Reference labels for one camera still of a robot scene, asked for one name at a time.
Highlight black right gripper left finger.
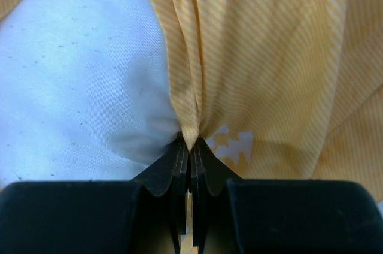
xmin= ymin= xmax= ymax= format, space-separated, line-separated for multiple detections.
xmin=1 ymin=138 xmax=188 ymax=253

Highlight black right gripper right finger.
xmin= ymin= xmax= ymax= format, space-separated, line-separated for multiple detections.
xmin=189 ymin=138 xmax=382 ymax=253

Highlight white pillow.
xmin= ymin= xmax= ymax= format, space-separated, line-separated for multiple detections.
xmin=1 ymin=0 xmax=180 ymax=186

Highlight orange pillowcase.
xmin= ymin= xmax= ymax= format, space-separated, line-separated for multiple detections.
xmin=0 ymin=0 xmax=383 ymax=254

